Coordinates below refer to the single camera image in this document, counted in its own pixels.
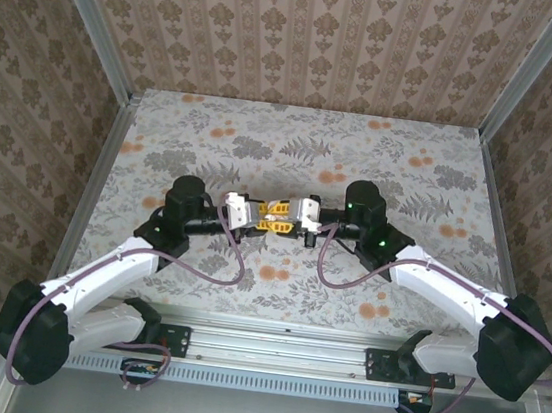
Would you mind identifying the floral patterned table cover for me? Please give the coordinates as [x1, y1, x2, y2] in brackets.
[56, 79, 543, 351]

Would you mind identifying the grey slotted cable duct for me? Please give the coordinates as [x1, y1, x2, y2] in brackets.
[27, 343, 404, 410]

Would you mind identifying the aluminium frame post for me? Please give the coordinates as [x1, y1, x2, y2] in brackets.
[26, 0, 146, 104]
[478, 0, 552, 151]

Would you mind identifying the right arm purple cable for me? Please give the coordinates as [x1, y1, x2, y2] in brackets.
[300, 221, 552, 413]

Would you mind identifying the narrow aluminium side rail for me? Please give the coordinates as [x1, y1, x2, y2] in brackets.
[36, 84, 145, 314]
[452, 133, 552, 362]

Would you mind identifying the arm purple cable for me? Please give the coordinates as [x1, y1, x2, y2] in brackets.
[300, 221, 552, 413]
[1, 183, 254, 411]

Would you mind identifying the wide aluminium frame rail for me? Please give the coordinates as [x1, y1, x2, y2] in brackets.
[10, 284, 552, 408]

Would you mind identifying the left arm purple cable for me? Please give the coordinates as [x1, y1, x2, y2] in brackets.
[1, 183, 254, 411]

